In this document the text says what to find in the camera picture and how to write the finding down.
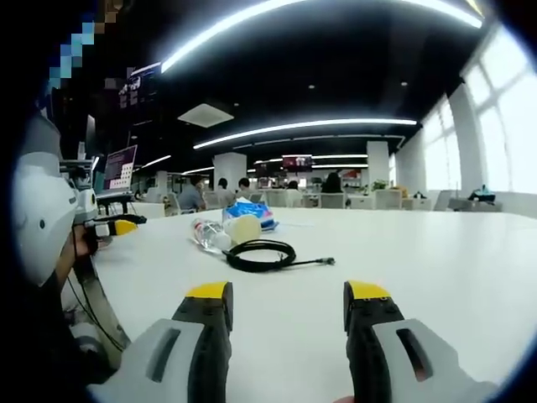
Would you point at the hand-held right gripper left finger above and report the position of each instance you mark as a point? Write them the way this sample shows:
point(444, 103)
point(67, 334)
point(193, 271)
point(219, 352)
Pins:
point(184, 348)

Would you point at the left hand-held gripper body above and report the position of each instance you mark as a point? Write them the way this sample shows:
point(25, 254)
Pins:
point(44, 218)

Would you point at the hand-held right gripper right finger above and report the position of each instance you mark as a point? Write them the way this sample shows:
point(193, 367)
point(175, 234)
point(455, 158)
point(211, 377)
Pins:
point(382, 344)

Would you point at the clear plastic water bottle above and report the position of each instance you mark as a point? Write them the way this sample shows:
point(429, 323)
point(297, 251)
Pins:
point(207, 235)

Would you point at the blue tissue packet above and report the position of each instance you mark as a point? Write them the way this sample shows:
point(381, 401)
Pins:
point(258, 212)

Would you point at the person's left hand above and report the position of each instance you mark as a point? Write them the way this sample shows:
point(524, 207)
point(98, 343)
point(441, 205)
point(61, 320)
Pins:
point(86, 245)

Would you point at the person's right hand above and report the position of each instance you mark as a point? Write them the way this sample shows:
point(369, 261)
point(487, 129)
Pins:
point(345, 399)

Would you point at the open laptop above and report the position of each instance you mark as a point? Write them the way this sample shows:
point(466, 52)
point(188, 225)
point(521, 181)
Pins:
point(119, 170)

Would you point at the white table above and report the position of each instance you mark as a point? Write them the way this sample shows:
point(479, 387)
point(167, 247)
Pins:
point(419, 268)

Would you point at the square ceiling air vent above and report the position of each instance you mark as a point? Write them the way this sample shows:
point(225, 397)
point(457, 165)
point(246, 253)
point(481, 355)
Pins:
point(205, 114)

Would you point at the large dark monitor screen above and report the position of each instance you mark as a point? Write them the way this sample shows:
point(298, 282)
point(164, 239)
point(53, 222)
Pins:
point(140, 86)

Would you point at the green potted plant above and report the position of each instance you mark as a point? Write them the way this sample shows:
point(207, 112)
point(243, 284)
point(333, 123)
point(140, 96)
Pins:
point(379, 184)

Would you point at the hanging television screen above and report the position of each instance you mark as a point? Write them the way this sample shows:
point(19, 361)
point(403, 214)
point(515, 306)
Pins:
point(297, 162)

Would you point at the long ceiling light strip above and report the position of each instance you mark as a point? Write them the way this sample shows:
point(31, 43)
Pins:
point(302, 128)
point(293, 25)

